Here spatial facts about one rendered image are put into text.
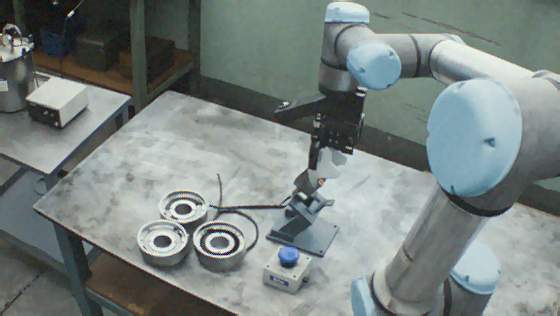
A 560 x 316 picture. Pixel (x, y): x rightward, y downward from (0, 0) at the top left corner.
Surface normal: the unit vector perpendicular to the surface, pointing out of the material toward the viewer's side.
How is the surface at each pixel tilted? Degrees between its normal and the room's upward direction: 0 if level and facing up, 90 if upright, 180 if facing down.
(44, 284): 0
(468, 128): 84
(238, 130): 0
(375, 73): 85
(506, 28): 90
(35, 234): 0
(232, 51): 90
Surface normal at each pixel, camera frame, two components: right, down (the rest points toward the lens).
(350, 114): -0.33, 0.47
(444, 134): -0.94, 0.04
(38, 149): 0.05, -0.80
